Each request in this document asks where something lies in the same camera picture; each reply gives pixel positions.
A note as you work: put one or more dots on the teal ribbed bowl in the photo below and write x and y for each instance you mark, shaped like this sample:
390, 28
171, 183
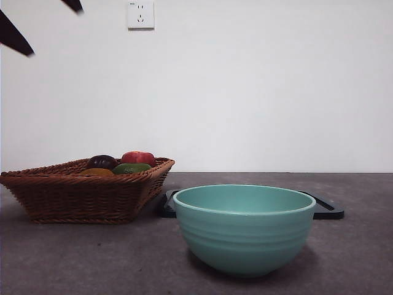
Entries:
245, 236

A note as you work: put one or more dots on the dark rectangular tray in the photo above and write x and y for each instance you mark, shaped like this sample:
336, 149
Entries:
328, 213

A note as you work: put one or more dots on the brown kiwi fruit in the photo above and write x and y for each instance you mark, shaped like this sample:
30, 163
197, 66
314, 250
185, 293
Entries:
96, 172

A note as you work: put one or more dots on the white wall socket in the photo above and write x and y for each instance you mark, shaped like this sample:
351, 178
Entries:
141, 15

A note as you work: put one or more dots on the green avocado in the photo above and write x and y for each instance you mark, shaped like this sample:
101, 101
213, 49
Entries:
130, 169

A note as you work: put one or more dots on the red apple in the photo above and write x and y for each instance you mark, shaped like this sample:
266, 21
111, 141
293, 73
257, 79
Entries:
138, 158

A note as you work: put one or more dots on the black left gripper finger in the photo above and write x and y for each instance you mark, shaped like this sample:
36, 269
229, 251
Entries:
75, 5
12, 35

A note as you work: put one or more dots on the brown wicker basket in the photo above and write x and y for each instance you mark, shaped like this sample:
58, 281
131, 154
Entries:
80, 196

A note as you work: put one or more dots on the dark purple plum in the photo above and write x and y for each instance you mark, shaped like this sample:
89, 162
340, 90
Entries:
101, 161

